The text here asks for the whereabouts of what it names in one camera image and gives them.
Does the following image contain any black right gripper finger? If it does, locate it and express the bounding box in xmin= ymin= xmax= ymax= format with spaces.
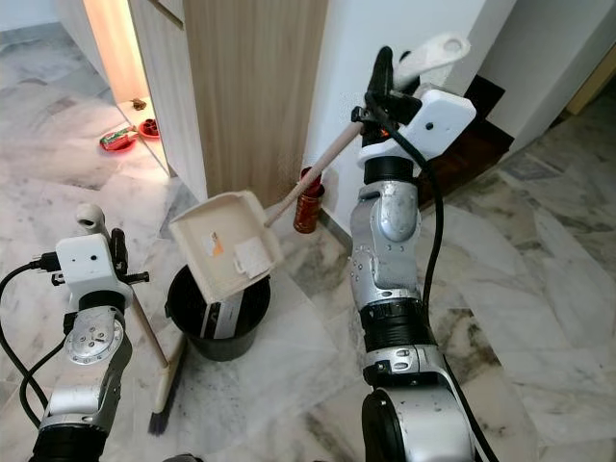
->
xmin=368 ymin=45 xmax=395 ymax=99

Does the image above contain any beige long-handled dustpan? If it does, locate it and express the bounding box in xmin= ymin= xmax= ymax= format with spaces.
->
xmin=168 ymin=32 xmax=471 ymax=304

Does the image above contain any wooden broom with purple bristles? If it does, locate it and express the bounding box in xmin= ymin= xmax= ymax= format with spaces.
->
xmin=77 ymin=203 xmax=190 ymax=437

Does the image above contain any dark brown wooden board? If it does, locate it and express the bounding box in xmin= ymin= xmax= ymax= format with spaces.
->
xmin=419 ymin=75 xmax=516 ymax=184

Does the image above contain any red bowl with green contents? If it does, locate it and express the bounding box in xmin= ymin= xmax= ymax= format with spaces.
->
xmin=99 ymin=130 xmax=139 ymax=153

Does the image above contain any red can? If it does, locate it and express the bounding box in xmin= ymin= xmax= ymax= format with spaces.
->
xmin=294 ymin=167 xmax=326 ymax=235

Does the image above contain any light wooden cabinet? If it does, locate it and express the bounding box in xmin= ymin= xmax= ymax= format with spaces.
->
xmin=130 ymin=0 xmax=330 ymax=205

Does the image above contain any small red bowl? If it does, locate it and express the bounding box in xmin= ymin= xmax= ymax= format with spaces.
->
xmin=138 ymin=117 xmax=163 ymax=141

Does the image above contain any white paper scrap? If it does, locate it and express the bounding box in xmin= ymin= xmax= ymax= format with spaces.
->
xmin=234 ymin=236 xmax=272 ymax=280

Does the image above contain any black plastic bucket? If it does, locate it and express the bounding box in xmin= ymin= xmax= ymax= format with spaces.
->
xmin=166 ymin=265 xmax=272 ymax=363

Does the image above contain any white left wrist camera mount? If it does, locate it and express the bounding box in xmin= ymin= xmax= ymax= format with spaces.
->
xmin=56 ymin=233 xmax=133 ymax=295

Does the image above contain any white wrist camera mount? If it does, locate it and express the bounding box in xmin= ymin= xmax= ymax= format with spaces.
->
xmin=56 ymin=233 xmax=133 ymax=295
xmin=361 ymin=89 xmax=477 ymax=165

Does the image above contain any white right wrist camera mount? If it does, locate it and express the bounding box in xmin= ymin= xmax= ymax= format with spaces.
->
xmin=361 ymin=89 xmax=477 ymax=165

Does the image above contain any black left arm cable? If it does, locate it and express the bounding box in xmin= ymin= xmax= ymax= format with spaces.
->
xmin=0 ymin=255 xmax=64 ymax=434

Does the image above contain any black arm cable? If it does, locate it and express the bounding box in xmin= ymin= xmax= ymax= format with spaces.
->
xmin=364 ymin=91 xmax=501 ymax=462
xmin=0 ymin=255 xmax=64 ymax=434

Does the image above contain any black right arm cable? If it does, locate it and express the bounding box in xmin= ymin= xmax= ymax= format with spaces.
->
xmin=364 ymin=91 xmax=501 ymax=462

